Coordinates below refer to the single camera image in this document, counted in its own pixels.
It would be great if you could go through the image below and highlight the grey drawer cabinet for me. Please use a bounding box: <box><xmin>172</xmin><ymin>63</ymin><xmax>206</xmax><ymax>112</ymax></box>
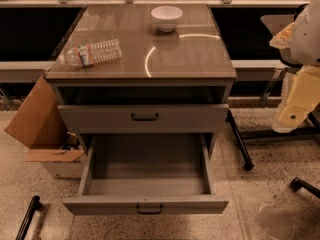
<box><xmin>46</xmin><ymin>4</ymin><xmax>237</xmax><ymax>151</ymax></box>

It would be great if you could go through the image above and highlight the black foot bottom right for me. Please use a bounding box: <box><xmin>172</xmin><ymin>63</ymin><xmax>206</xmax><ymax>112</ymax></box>
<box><xmin>289</xmin><ymin>177</ymin><xmax>320</xmax><ymax>198</ymax></box>

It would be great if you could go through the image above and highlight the white ceramic bowl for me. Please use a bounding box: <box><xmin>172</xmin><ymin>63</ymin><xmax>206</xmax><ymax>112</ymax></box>
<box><xmin>151</xmin><ymin>6</ymin><xmax>183</xmax><ymax>32</ymax></box>

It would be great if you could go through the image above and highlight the black bar bottom left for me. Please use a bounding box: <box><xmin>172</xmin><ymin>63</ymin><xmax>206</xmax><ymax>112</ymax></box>
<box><xmin>15</xmin><ymin>195</ymin><xmax>42</xmax><ymax>240</ymax></box>

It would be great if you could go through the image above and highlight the grey middle drawer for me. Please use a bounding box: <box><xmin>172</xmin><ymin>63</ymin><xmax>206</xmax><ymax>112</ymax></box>
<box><xmin>58</xmin><ymin>104</ymin><xmax>228</xmax><ymax>134</ymax></box>

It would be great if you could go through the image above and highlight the brown cardboard box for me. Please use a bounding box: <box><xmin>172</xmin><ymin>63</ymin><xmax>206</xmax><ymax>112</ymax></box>
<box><xmin>5</xmin><ymin>77</ymin><xmax>86</xmax><ymax>179</ymax></box>

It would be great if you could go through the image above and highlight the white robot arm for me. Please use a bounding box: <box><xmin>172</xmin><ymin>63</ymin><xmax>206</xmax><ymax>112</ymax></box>
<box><xmin>270</xmin><ymin>0</ymin><xmax>320</xmax><ymax>133</ymax></box>

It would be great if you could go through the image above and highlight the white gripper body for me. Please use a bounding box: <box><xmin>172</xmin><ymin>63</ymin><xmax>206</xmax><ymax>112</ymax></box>
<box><xmin>269</xmin><ymin>22</ymin><xmax>296</xmax><ymax>64</ymax></box>

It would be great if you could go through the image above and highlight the clear plastic water bottle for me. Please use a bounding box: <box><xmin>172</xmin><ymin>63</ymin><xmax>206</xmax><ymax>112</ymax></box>
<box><xmin>59</xmin><ymin>39</ymin><xmax>122</xmax><ymax>67</ymax></box>

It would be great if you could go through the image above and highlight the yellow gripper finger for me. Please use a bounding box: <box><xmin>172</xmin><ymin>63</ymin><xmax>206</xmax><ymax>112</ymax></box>
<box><xmin>271</xmin><ymin>65</ymin><xmax>320</xmax><ymax>133</ymax></box>

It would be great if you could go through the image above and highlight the grey open bottom drawer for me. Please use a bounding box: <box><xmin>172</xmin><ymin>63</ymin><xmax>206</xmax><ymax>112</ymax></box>
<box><xmin>63</xmin><ymin>133</ymin><xmax>229</xmax><ymax>215</ymax></box>

